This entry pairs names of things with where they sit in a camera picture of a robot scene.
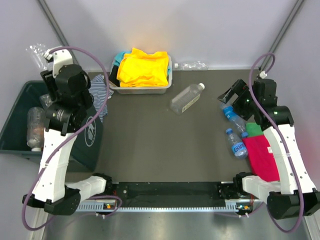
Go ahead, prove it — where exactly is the dark green plastic bin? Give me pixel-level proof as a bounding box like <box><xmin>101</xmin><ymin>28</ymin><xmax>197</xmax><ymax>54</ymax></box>
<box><xmin>0</xmin><ymin>80</ymin><xmax>103</xmax><ymax>172</ymax></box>

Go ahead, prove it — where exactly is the grey cable duct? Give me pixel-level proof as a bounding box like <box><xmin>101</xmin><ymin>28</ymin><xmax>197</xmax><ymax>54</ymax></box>
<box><xmin>75</xmin><ymin>201</ymin><xmax>239</xmax><ymax>213</ymax></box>

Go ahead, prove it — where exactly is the yellow cloth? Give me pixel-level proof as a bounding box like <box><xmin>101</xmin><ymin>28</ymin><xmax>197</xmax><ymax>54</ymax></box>
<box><xmin>116</xmin><ymin>48</ymin><xmax>169</xmax><ymax>88</ymax></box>

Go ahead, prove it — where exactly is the magenta cloth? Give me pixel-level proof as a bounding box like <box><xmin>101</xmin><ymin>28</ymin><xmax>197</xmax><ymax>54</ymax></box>
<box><xmin>243</xmin><ymin>135</ymin><xmax>280</xmax><ymax>182</ymax></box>

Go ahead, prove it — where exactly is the white plastic basket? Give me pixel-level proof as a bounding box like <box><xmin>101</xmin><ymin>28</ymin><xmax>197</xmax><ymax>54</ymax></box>
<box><xmin>109</xmin><ymin>55</ymin><xmax>173</xmax><ymax>95</ymax></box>

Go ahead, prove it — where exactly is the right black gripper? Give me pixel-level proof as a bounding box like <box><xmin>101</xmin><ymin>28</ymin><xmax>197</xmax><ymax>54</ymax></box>
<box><xmin>218</xmin><ymin>79</ymin><xmax>260</xmax><ymax>121</ymax></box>

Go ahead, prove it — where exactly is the clear ribbed bottle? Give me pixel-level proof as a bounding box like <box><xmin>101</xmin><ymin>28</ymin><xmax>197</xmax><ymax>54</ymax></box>
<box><xmin>26</xmin><ymin>107</ymin><xmax>45</xmax><ymax>152</ymax></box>

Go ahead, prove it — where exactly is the teal cloth in basket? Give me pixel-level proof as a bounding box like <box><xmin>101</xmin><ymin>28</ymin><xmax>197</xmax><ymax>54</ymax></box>
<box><xmin>112</xmin><ymin>51</ymin><xmax>131</xmax><ymax>67</ymax></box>

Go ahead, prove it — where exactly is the blue cap bottle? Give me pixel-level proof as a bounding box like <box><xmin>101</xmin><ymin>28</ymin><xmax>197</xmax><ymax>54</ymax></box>
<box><xmin>220</xmin><ymin>103</ymin><xmax>249</xmax><ymax>138</ymax></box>

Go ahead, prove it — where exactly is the large clear bottle with label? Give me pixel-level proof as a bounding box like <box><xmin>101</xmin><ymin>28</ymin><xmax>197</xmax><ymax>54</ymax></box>
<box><xmin>169</xmin><ymin>83</ymin><xmax>205</xmax><ymax>115</ymax></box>

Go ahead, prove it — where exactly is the green cloth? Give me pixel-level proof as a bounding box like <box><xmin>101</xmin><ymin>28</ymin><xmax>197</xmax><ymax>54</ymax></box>
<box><xmin>245</xmin><ymin>122</ymin><xmax>264</xmax><ymax>137</ymax></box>

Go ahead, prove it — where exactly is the blue striped cloth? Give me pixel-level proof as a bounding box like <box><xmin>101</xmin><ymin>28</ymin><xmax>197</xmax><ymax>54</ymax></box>
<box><xmin>89</xmin><ymin>74</ymin><xmax>108</xmax><ymax>123</ymax></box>

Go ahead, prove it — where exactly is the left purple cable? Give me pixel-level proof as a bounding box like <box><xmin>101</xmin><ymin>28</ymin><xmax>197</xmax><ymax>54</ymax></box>
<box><xmin>21</xmin><ymin>46</ymin><xmax>123</xmax><ymax>231</ymax></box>

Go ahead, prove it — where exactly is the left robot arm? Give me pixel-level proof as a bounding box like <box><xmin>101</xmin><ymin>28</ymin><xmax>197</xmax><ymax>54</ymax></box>
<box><xmin>22</xmin><ymin>63</ymin><xmax>114</xmax><ymax>216</ymax></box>

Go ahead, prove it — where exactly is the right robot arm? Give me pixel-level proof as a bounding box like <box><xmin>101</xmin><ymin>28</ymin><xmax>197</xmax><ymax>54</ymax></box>
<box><xmin>217</xmin><ymin>79</ymin><xmax>320</xmax><ymax>220</ymax></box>

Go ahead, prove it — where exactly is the blue label bottle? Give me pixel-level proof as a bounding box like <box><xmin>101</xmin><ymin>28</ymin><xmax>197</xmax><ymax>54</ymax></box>
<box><xmin>225</xmin><ymin>128</ymin><xmax>248</xmax><ymax>159</ymax></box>

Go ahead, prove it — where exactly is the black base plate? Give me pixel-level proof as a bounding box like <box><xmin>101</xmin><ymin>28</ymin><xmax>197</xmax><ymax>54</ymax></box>
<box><xmin>84</xmin><ymin>181</ymin><xmax>265</xmax><ymax>201</ymax></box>

